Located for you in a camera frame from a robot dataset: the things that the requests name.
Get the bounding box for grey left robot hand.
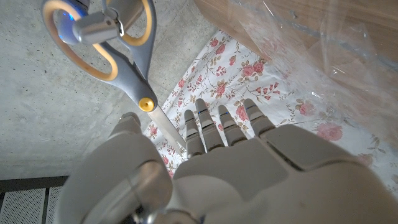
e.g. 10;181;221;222
57;98;398;224

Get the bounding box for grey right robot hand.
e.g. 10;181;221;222
57;0;144;45

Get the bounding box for grey orange handled scissors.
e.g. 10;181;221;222
40;0;187;156

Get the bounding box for transparent cling film sheet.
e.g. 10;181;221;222
226;0;398;147

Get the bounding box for floral rose print curtain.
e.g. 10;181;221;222
142;29;398;200

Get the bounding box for grey edged clear table mat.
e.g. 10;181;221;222
289;12;398;69

